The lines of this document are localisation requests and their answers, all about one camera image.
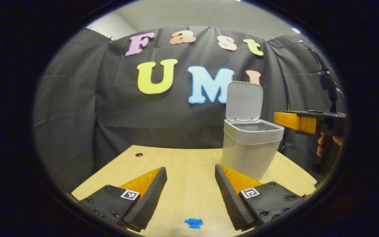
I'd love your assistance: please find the black backdrop cloth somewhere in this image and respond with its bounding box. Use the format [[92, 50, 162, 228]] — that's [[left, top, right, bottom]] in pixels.
[[33, 26, 346, 195]]

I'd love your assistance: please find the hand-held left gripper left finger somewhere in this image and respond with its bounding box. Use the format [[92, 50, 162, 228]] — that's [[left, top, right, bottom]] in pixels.
[[78, 167, 168, 232]]

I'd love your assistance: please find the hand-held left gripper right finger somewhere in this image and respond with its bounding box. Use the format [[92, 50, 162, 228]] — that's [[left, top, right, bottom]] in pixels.
[[215, 164, 307, 231]]

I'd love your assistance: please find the blue paper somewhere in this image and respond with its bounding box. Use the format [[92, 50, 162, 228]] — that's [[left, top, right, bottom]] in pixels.
[[185, 218, 204, 229]]

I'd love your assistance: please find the white desktop garbage bin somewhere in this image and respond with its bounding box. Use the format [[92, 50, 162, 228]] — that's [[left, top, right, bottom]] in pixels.
[[221, 81, 285, 181]]

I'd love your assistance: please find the wooden desktop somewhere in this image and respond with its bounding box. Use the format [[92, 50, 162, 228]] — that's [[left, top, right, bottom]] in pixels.
[[71, 145, 318, 237]]

